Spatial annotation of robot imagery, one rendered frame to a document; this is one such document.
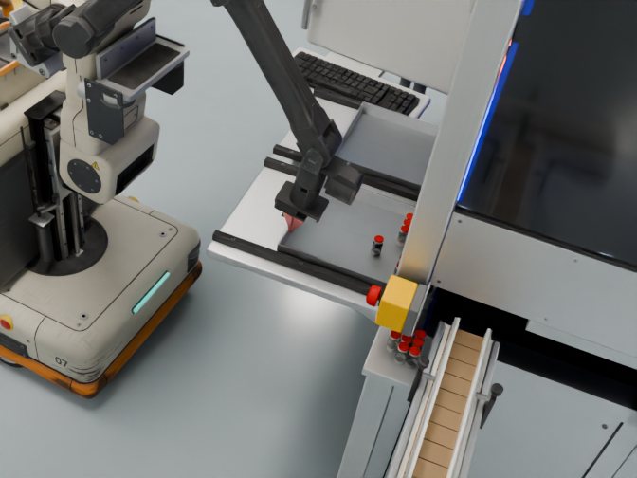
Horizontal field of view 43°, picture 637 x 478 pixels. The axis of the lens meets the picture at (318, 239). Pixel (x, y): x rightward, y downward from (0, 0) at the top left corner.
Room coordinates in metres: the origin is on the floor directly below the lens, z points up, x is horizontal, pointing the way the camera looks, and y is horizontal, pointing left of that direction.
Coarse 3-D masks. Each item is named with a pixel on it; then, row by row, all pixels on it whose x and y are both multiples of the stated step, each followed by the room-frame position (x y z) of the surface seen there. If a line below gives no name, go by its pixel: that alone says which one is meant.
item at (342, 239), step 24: (360, 192) 1.42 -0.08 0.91; (336, 216) 1.35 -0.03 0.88; (360, 216) 1.37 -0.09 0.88; (384, 216) 1.38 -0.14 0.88; (288, 240) 1.25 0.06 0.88; (312, 240) 1.26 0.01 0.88; (336, 240) 1.28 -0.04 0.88; (360, 240) 1.29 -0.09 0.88; (384, 240) 1.30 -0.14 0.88; (336, 264) 1.17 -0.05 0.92; (360, 264) 1.22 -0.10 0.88; (384, 264) 1.23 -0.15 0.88; (384, 288) 1.14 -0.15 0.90
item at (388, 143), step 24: (360, 120) 1.74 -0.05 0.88; (384, 120) 1.76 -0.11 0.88; (408, 120) 1.75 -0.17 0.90; (360, 144) 1.64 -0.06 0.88; (384, 144) 1.66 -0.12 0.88; (408, 144) 1.67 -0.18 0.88; (432, 144) 1.69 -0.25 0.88; (360, 168) 1.51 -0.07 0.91; (384, 168) 1.56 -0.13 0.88; (408, 168) 1.58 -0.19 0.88
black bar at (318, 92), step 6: (318, 90) 1.82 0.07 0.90; (324, 90) 1.82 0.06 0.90; (318, 96) 1.81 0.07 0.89; (324, 96) 1.81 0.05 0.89; (330, 96) 1.80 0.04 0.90; (336, 96) 1.80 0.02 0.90; (342, 96) 1.81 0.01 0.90; (336, 102) 1.80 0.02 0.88; (342, 102) 1.80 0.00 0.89; (348, 102) 1.79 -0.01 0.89; (354, 102) 1.79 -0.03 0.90; (360, 102) 1.80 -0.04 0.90; (354, 108) 1.79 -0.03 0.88
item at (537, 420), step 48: (432, 336) 1.06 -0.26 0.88; (480, 336) 1.08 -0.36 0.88; (528, 384) 1.01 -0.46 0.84; (576, 384) 1.00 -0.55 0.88; (624, 384) 1.02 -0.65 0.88; (384, 432) 1.06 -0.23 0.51; (480, 432) 1.02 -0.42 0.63; (528, 432) 1.00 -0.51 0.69; (576, 432) 0.98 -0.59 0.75; (624, 432) 0.96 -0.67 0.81
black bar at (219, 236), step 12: (216, 240) 1.20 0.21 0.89; (228, 240) 1.20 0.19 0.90; (240, 240) 1.20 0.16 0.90; (252, 252) 1.19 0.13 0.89; (264, 252) 1.18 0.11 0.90; (276, 252) 1.19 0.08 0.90; (288, 264) 1.17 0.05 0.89; (300, 264) 1.17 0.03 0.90; (312, 264) 1.17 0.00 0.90; (324, 276) 1.15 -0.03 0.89; (336, 276) 1.15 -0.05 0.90; (348, 288) 1.14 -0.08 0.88; (360, 288) 1.13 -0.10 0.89
